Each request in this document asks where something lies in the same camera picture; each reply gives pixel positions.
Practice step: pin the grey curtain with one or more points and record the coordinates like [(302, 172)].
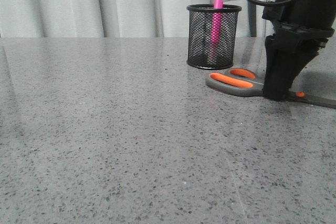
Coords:
[(95, 18)]

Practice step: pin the grey orange scissors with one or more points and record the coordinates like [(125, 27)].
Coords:
[(245, 83)]

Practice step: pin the pink marker pen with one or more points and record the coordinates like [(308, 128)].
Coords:
[(215, 32)]

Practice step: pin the black mesh pen holder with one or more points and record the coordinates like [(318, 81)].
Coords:
[(199, 35)]

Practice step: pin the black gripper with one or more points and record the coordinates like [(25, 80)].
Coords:
[(282, 67)]

